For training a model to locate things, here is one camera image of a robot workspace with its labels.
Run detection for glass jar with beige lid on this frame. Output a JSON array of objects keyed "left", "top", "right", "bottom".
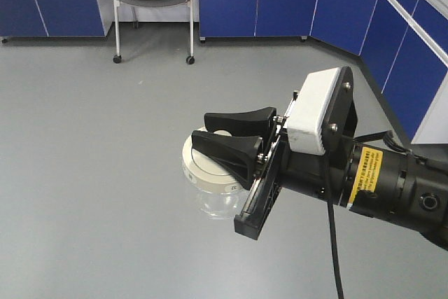
[{"left": 181, "top": 136, "right": 248, "bottom": 219}]

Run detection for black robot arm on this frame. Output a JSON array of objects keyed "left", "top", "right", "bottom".
[{"left": 191, "top": 92, "right": 447, "bottom": 249}]

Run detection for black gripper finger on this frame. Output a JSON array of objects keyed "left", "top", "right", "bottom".
[
  {"left": 204, "top": 107, "right": 277, "bottom": 138},
  {"left": 191, "top": 130, "right": 263, "bottom": 190}
]

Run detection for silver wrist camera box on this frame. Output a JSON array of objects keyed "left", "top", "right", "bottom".
[{"left": 286, "top": 67, "right": 354, "bottom": 155}]

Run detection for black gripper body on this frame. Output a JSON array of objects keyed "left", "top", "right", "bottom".
[{"left": 234, "top": 92, "right": 358, "bottom": 239}]

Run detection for black camera cable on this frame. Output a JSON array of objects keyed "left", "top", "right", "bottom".
[{"left": 321, "top": 130, "right": 414, "bottom": 299}]

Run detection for blue lab wall cabinets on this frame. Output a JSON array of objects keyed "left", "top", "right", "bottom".
[{"left": 1, "top": 0, "right": 447, "bottom": 144}]

